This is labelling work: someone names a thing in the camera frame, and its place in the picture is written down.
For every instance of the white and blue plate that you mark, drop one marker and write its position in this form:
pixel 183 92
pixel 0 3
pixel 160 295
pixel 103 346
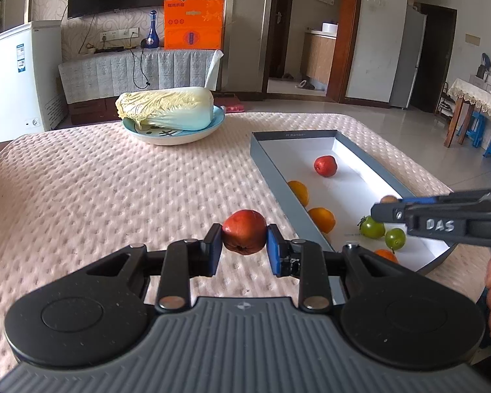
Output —
pixel 167 135

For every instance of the wooden kitchen cabinet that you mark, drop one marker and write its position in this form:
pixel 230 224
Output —
pixel 318 59

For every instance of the grey slipper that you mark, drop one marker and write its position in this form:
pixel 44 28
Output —
pixel 307 85

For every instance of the yellow-orange tomato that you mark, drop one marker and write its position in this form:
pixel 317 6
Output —
pixel 298 192

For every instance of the white wall socket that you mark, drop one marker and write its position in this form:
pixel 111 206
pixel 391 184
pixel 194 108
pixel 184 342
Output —
pixel 118 33

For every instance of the orange gift box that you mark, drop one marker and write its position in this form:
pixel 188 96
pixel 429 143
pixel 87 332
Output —
pixel 194 24

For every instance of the white chest freezer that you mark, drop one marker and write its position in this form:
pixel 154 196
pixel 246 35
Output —
pixel 12 82

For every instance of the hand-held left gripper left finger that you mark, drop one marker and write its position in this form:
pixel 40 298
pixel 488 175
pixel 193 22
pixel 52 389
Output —
pixel 215 249

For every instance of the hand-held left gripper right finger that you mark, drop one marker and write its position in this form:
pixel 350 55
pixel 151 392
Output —
pixel 275 249

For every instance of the grey checked cloth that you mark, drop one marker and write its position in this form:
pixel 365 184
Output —
pixel 102 75

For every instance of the small brown kiwi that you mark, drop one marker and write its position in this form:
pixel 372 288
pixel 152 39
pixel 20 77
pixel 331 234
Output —
pixel 388 199

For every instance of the green lime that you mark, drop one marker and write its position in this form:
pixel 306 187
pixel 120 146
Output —
pixel 395 237

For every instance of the white pot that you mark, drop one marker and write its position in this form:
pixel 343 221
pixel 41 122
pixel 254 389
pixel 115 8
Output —
pixel 329 28

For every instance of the dark wooden tv cabinet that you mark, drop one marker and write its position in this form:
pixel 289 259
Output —
pixel 92 112

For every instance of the red apple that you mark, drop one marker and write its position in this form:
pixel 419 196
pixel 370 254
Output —
pixel 325 165
pixel 244 232

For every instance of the beige quilted table cover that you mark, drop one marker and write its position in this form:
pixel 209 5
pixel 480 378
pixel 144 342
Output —
pixel 106 180

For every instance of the green tomato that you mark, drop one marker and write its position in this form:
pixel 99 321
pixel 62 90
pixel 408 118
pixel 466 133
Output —
pixel 371 227

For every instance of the orange mandarin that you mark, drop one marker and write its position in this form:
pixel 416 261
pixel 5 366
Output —
pixel 386 256
pixel 322 219

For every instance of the table with lace cloth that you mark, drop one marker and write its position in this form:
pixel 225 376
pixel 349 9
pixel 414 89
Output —
pixel 478 94

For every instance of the napa cabbage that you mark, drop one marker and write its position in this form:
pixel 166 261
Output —
pixel 167 106

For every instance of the grey box with white inside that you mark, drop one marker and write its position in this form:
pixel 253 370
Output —
pixel 270 168

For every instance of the black power strip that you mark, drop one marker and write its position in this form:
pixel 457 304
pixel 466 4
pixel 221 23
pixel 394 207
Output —
pixel 108 49

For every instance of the pink slipper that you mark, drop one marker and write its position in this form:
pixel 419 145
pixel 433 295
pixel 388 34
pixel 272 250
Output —
pixel 233 107

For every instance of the blue glass bottle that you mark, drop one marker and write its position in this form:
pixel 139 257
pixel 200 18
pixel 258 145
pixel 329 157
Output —
pixel 152 39

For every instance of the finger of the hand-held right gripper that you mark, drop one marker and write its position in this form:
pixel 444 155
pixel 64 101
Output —
pixel 388 213
pixel 421 199

